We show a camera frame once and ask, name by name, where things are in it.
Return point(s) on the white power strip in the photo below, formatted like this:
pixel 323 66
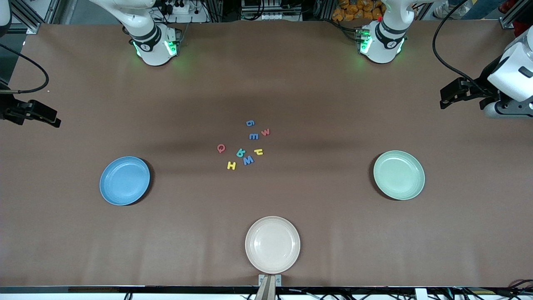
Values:
pixel 183 9

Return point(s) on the aluminium frame profile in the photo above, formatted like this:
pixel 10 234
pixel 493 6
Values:
pixel 32 28
pixel 508 23

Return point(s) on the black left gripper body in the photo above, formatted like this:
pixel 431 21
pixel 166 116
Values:
pixel 484 85

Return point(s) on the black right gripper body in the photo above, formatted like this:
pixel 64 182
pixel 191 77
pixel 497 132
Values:
pixel 9 111

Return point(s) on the brown table mat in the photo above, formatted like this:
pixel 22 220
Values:
pixel 333 233

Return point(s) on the red foam letter Q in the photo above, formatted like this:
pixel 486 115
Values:
pixel 221 148

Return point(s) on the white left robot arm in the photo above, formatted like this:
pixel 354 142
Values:
pixel 383 46

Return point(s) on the blue plate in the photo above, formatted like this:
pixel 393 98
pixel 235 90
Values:
pixel 125 177

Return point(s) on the yellow foam letter H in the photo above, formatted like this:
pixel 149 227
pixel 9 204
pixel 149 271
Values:
pixel 231 165
pixel 258 151

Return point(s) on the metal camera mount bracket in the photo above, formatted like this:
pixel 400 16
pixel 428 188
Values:
pixel 270 287

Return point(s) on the green plate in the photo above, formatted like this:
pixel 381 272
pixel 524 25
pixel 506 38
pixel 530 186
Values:
pixel 399 179

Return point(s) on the beige plate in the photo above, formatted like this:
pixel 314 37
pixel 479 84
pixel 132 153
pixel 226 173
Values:
pixel 272 245

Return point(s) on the teal foam letter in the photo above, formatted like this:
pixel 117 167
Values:
pixel 241 153

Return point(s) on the black table edge rail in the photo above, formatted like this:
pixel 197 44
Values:
pixel 166 289

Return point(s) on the bag of orange items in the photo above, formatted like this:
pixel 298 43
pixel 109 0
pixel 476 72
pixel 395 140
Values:
pixel 354 10

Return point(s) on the person leg blue jeans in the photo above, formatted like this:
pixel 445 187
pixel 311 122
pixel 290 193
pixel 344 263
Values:
pixel 479 8

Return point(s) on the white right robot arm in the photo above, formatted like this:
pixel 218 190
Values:
pixel 152 46

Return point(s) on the blue foam letter M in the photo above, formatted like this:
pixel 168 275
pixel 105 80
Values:
pixel 248 160

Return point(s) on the red foam letter w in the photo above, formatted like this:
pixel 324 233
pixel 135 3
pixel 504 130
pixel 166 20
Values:
pixel 265 132

